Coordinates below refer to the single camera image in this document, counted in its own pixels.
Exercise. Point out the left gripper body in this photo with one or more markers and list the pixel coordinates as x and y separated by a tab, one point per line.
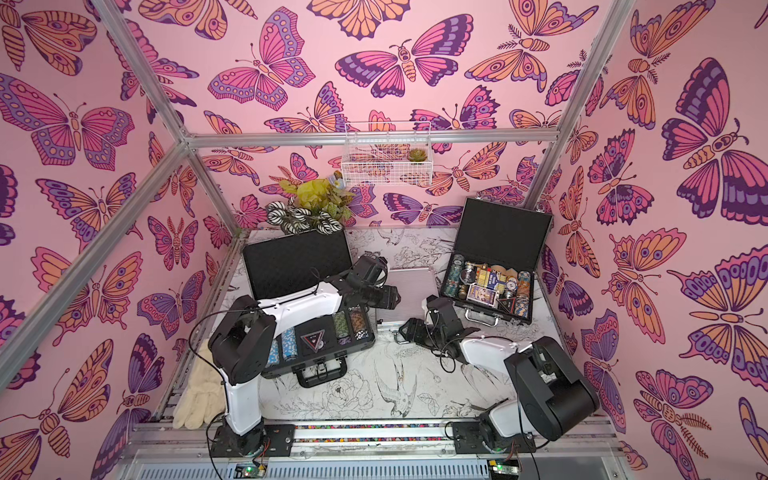
379	299

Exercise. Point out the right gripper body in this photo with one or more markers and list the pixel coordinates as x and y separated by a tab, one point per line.
428	330

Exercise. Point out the small silver poker case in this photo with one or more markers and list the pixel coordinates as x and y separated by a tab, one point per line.
414	285

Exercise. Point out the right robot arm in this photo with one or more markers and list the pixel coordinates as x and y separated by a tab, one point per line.
552	395

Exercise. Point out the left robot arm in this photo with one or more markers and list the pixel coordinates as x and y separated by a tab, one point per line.
239	347

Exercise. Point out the large black poker case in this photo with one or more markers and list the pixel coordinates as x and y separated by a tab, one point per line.
301	281

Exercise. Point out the right black poker case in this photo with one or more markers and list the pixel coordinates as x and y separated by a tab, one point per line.
494	234

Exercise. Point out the striped black white plant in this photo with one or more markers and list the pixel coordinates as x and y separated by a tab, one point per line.
294	220

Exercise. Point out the green leafy plant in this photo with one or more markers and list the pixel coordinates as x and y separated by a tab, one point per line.
320	196

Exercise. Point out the small succulent plant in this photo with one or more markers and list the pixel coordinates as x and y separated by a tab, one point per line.
417	155

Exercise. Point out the cream work glove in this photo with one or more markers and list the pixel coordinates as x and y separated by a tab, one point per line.
202	400

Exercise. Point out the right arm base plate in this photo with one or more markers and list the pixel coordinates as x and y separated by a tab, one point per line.
476	437

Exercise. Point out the white wire basket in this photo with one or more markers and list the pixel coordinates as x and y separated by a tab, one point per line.
375	153

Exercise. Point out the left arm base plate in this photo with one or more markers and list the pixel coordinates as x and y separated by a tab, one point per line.
252	441

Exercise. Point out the aluminium front rail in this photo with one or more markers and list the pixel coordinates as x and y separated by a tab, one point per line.
358	439

